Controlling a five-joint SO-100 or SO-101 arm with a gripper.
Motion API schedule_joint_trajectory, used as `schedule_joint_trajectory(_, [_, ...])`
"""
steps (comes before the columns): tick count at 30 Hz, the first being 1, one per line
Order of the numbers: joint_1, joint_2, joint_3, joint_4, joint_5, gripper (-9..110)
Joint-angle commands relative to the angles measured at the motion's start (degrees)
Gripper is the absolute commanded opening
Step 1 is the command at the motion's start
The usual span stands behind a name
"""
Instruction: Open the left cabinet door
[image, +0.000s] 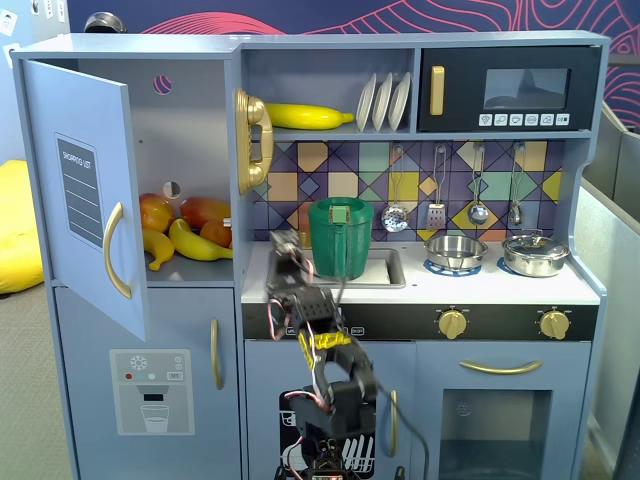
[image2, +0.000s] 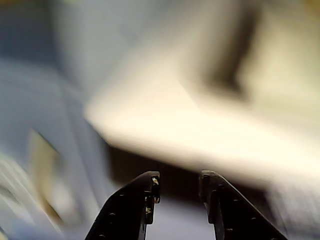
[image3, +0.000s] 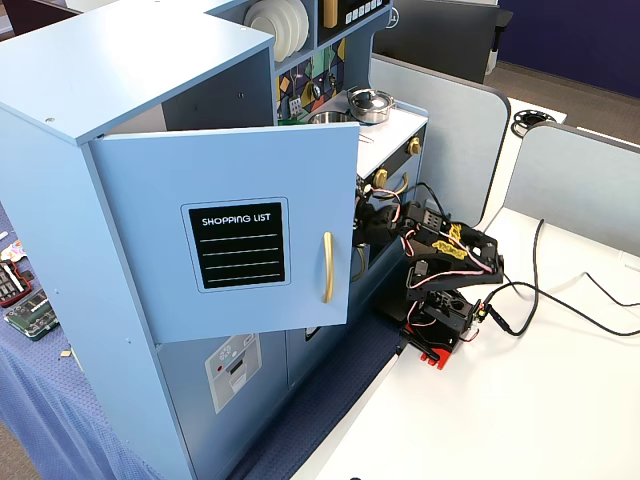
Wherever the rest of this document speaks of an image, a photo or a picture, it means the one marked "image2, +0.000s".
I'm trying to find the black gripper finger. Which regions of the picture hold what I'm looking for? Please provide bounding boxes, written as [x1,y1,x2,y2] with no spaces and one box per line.
[84,171,161,240]
[199,170,289,240]

